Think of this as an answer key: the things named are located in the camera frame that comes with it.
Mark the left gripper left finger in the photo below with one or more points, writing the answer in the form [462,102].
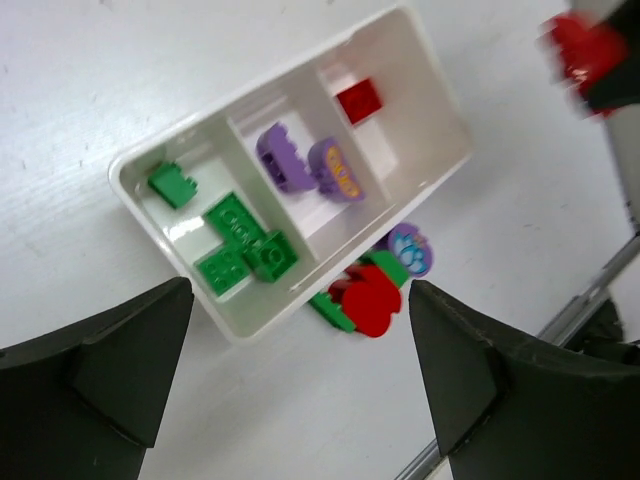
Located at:
[86,401]

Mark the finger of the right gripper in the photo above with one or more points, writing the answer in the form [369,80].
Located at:
[612,71]

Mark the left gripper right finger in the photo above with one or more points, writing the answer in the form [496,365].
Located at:
[507,405]

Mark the red lego brick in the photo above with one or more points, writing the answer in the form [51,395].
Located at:
[567,34]

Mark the red green lego cluster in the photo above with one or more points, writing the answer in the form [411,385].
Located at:
[366,298]

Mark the purple paw lego piece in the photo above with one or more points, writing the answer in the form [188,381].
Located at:
[411,248]

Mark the green L-shaped lego plate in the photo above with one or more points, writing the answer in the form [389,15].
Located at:
[225,267]

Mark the green lego brick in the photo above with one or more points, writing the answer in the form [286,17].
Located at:
[168,181]

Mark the red lego plate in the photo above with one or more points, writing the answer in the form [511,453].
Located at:
[360,101]

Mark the purple lego brick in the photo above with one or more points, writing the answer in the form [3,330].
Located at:
[333,173]

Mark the purple rounded lego piece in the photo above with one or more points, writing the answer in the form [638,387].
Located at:
[279,156]

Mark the green lego block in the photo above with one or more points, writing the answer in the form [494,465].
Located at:
[271,257]

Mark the white divided plastic tray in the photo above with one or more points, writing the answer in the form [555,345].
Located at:
[264,198]

